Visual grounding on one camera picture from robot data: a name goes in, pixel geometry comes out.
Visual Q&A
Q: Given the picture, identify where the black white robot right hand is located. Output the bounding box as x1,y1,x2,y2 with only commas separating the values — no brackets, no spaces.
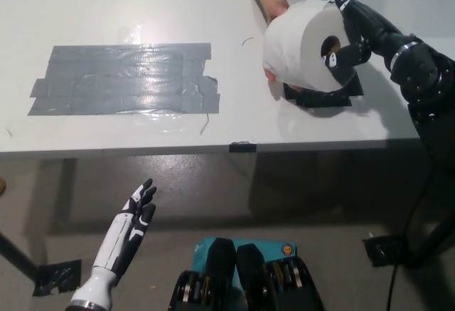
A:
317,0,415,88

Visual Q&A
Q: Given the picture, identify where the person's bare hand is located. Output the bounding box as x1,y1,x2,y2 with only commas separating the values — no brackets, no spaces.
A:
261,0,291,83

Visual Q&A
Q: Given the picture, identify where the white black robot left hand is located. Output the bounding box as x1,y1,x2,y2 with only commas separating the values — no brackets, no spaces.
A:
70,178,158,307

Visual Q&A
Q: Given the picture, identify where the white toilet paper roll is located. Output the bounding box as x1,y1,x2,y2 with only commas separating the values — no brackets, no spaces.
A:
262,0,358,93

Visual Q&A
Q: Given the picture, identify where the black teal robot torso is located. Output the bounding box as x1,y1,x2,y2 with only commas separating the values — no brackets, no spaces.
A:
167,238,324,311

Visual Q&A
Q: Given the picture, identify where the white table leg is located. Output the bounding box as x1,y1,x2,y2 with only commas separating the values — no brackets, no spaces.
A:
53,157,78,233

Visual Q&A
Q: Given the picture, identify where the black tape square patch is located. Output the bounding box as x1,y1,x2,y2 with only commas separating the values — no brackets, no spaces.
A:
282,75,364,108

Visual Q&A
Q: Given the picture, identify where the black stand pole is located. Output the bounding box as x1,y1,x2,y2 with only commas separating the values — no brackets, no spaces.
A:
0,232,38,282

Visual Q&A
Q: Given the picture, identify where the small black tape piece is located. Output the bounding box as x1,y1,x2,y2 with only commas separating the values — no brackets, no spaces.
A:
229,141,257,154

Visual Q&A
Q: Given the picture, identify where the black stand leg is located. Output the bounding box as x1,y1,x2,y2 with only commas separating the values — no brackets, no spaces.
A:
390,214,455,269

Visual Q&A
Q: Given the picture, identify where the grey duct tape patch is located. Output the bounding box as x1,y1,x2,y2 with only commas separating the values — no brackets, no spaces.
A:
27,43,222,117

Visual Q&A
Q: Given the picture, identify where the black cable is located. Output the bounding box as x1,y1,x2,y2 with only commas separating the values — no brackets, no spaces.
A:
386,168,433,311

